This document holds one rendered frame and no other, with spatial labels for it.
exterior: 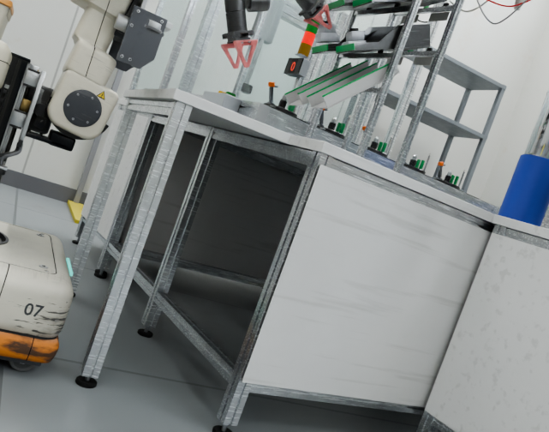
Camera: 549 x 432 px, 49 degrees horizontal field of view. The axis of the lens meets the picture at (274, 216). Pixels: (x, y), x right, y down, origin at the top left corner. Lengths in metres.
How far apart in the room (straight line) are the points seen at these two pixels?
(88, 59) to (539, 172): 1.60
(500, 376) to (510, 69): 5.12
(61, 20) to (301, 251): 3.70
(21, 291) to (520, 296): 1.42
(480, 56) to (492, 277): 4.68
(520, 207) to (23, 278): 1.70
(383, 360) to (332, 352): 0.21
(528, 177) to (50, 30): 3.71
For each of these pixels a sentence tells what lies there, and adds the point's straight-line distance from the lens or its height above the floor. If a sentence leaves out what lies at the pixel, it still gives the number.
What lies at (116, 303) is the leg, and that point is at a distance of 1.74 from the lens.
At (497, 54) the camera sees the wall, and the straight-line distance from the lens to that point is 6.71.
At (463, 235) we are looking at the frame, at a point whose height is 0.76.
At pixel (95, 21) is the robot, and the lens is 1.86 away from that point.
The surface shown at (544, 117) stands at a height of 1.28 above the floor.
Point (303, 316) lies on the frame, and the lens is 1.72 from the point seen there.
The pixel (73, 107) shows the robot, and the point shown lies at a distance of 1.80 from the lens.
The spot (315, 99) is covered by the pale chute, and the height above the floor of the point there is 1.02.
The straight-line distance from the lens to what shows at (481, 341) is 2.04.
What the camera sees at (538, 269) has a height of 0.74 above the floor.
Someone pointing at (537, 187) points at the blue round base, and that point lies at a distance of 2.40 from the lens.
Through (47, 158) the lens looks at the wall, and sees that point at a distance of 5.03.
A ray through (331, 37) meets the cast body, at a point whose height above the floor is 1.25.
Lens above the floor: 0.71
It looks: 3 degrees down
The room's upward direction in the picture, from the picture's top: 20 degrees clockwise
